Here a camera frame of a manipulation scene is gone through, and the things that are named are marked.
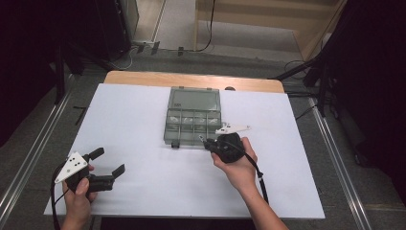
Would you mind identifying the person's left hand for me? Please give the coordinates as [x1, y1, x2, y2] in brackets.
[61, 164, 99, 221]

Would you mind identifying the clear plastic compartment box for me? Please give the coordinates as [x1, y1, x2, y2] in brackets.
[163, 85, 223, 150]

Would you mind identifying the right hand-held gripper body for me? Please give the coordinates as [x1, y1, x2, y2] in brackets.
[207, 124, 252, 164]

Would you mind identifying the metal floor rail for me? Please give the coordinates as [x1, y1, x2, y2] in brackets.
[0, 92, 72, 219]
[307, 97, 373, 230]

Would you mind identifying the black hanging power cable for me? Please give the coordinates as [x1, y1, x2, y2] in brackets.
[194, 0, 216, 53]

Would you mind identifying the person's right hand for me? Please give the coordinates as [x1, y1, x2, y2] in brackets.
[210, 136, 259, 194]

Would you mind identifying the wooden table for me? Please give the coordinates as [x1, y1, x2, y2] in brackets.
[103, 70, 285, 94]

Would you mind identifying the black metal stand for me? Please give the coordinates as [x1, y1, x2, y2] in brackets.
[271, 52, 334, 118]
[53, 41, 84, 105]

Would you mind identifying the black floor cable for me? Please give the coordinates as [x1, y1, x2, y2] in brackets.
[282, 58, 308, 74]

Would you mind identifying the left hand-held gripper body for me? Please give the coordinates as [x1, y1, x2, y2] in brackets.
[54, 151, 116, 195]

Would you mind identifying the white table cover sheet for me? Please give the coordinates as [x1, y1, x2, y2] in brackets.
[43, 83, 326, 219]

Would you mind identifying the white floor cable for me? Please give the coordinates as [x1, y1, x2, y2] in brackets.
[109, 47, 137, 72]

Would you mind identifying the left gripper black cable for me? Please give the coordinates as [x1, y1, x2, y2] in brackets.
[50, 162, 70, 230]

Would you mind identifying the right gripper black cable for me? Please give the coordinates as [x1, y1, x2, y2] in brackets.
[223, 139, 270, 205]

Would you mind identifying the black cabinet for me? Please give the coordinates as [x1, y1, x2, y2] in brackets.
[95, 0, 140, 61]

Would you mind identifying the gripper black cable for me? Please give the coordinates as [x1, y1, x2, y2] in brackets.
[50, 162, 70, 230]
[223, 139, 270, 205]

